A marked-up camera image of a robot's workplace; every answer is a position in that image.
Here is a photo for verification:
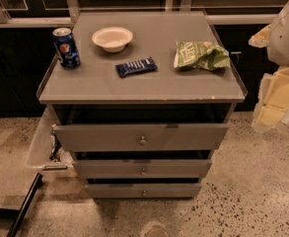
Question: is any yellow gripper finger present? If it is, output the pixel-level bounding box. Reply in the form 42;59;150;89
252;66;289;129
249;25;270;48

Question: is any grey bottom drawer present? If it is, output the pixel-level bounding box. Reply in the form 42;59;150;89
85;184;201;198

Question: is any grey drawer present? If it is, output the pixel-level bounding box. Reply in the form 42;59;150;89
54;123;228;152
85;184;201;198
73;159;212;179

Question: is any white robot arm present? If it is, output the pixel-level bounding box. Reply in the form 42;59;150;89
249;1;289;131

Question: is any grey drawer cabinet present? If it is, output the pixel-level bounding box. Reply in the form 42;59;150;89
37;12;247;187

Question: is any grey top drawer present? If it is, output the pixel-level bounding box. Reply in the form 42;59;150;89
54;123;228;152

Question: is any grey middle drawer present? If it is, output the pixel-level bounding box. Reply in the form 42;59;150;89
73;159;212;179

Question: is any green chip bag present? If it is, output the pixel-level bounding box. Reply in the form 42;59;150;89
174;41;230;71

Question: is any dark blue snack bar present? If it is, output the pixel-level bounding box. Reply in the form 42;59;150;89
115;57;158;78

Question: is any white paper bowl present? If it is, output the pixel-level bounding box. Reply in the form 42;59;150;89
92;27;133;53

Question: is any blue pepsi can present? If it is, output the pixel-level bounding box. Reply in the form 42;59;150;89
52;28;81;69

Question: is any black metal bar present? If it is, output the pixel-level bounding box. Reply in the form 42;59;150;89
6;173;43;237

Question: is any metal window frame rail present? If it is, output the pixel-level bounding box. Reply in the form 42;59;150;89
0;0;289;29

